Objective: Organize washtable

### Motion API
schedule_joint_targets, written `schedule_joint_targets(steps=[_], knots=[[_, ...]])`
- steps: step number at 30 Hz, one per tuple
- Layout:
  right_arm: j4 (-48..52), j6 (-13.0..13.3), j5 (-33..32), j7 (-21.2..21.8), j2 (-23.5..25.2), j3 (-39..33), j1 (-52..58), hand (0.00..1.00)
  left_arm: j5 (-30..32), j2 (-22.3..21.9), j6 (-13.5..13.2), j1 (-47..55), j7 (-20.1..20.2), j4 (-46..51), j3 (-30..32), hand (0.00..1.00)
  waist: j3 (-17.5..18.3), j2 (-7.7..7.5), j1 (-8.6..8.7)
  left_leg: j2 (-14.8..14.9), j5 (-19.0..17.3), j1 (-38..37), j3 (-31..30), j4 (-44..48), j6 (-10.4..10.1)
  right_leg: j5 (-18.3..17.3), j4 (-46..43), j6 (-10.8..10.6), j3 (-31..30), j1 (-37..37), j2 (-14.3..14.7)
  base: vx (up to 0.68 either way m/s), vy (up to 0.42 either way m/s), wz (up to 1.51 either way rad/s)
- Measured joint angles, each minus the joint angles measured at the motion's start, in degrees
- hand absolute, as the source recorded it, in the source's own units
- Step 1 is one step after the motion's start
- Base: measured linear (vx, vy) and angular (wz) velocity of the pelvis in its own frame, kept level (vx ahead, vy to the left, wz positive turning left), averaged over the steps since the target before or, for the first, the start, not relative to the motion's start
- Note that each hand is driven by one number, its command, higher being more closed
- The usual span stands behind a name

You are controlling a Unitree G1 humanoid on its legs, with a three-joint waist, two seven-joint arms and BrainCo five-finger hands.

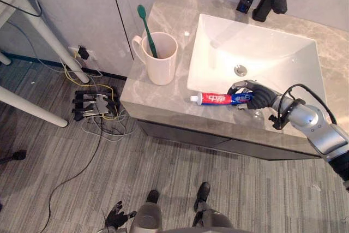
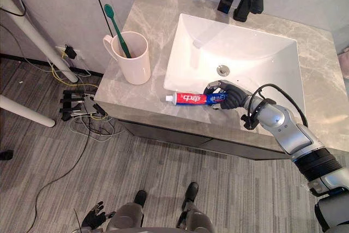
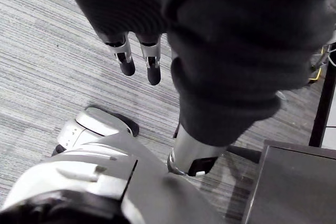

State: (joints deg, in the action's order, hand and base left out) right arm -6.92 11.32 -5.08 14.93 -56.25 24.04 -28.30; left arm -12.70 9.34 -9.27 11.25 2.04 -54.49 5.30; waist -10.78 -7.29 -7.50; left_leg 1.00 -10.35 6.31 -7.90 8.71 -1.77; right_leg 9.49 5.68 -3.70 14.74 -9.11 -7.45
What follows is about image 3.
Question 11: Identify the yellow and black cable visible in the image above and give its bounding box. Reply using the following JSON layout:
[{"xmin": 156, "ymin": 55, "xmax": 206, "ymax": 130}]
[{"xmin": 309, "ymin": 42, "xmax": 330, "ymax": 81}]

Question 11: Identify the black upright post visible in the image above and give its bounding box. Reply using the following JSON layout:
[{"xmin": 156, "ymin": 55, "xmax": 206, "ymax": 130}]
[{"xmin": 308, "ymin": 40, "xmax": 336, "ymax": 148}]

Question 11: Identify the silver robot leg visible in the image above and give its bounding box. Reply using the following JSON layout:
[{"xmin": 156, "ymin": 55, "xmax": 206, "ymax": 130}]
[{"xmin": 0, "ymin": 108, "xmax": 226, "ymax": 224}]

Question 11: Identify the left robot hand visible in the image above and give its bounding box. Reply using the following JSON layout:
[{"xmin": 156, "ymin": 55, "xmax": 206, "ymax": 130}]
[{"xmin": 56, "ymin": 0, "xmax": 336, "ymax": 177}]

